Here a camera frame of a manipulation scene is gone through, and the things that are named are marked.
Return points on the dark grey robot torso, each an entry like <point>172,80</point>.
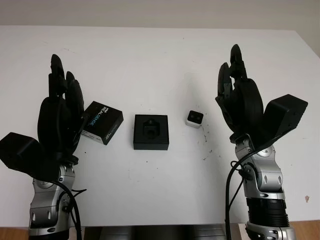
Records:
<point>150,233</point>

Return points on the white table leg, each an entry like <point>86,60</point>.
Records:
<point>242,232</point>

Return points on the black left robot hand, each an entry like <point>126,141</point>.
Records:
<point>60,117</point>

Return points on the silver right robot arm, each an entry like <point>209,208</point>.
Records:
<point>265,175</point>

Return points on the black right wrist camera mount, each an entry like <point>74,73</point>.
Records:
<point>285,112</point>

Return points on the black RealSense box lid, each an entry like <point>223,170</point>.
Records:
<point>105,120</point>

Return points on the small silver depth camera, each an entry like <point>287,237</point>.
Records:
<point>194,118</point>

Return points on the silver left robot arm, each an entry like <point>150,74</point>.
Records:
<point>47,205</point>

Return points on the black camera box base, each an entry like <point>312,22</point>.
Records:
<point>140,136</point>

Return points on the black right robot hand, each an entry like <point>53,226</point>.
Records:
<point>247,102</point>

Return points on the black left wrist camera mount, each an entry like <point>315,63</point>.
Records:
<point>17,150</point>

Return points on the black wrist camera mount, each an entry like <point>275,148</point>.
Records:
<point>285,112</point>
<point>17,150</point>

